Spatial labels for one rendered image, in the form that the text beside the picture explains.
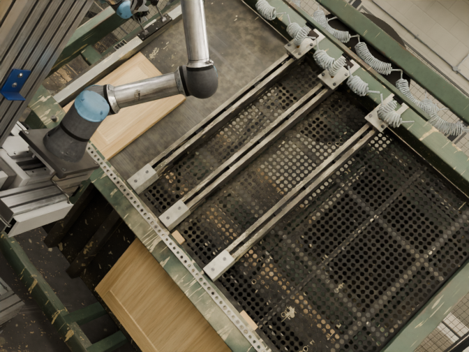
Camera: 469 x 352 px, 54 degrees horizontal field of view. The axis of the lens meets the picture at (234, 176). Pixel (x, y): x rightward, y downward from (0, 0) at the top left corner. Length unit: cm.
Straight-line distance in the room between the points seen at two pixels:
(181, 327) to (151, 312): 18
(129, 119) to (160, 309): 94
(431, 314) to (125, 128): 158
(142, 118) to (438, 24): 545
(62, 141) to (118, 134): 63
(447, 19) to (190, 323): 580
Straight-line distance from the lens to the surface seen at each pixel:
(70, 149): 174
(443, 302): 213
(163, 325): 241
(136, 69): 248
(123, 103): 181
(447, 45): 714
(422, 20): 716
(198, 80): 162
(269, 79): 231
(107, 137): 232
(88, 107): 167
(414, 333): 207
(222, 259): 198
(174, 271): 202
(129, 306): 250
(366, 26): 289
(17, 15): 143
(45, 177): 172
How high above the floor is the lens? 186
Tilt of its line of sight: 17 degrees down
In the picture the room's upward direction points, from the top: 41 degrees clockwise
